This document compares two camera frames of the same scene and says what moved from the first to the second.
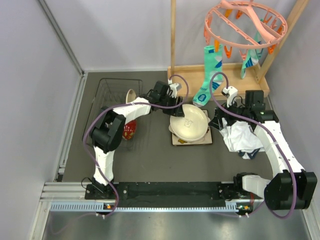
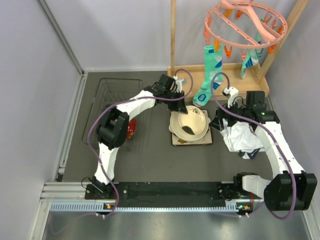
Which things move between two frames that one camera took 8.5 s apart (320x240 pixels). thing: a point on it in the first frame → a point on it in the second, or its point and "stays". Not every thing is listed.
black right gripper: (217, 121) stays
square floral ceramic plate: (207, 139) stays
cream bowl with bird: (192, 126) stays
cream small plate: (130, 96) → (195, 119)
